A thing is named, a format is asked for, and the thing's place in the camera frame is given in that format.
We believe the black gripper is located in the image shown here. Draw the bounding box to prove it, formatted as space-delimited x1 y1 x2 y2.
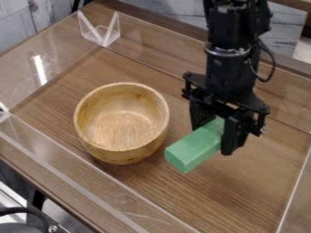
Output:
183 45 273 156

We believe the green rectangular block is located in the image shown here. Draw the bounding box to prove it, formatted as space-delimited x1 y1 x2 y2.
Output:
164 117 223 174

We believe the brown wooden bowl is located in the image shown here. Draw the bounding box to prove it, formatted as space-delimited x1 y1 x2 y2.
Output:
74 82 170 165

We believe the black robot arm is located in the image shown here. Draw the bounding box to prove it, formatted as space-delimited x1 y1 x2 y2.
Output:
183 0 273 156

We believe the black metal table leg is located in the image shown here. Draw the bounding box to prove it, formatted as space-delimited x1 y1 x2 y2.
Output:
27 189 62 233

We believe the clear acrylic tray wall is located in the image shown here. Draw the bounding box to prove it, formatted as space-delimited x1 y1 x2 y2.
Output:
0 108 199 233

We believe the clear acrylic corner bracket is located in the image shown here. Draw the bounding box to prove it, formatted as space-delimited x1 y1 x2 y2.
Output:
76 11 120 47

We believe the black cable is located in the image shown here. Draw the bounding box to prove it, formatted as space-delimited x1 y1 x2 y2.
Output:
0 207 50 233

